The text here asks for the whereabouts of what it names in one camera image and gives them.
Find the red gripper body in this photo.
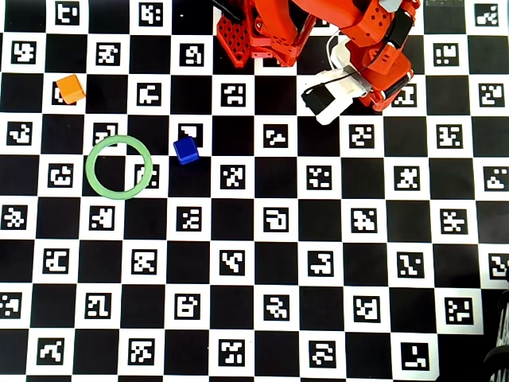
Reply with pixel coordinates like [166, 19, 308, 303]
[344, 41, 417, 113]

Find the blue cube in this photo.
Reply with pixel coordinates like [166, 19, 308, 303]
[173, 136, 200, 166]

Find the orange cube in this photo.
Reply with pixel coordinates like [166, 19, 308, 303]
[56, 73, 87, 106]

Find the black tripod mount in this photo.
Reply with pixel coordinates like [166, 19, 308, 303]
[483, 289, 509, 382]

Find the green flat ring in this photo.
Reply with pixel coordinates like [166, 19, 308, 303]
[85, 134, 154, 201]

